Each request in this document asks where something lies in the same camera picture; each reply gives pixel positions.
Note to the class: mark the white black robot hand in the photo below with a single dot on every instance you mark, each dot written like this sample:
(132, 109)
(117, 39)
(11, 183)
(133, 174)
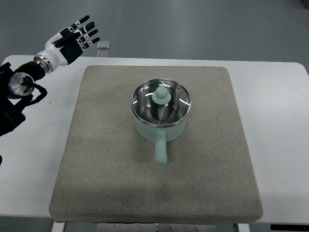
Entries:
(67, 45)

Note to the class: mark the glass lid with green knob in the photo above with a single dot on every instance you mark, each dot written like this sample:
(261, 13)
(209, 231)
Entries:
(160, 103)

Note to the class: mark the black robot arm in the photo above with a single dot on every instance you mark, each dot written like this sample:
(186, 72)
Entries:
(18, 90)

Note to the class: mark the small grey floor plate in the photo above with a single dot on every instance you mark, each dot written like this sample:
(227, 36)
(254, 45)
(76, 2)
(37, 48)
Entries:
(102, 53)

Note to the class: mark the mint green saucepan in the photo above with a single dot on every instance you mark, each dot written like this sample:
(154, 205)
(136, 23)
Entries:
(160, 137)

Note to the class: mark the grey felt mat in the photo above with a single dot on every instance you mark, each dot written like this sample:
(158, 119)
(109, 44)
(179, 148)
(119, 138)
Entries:
(108, 174)

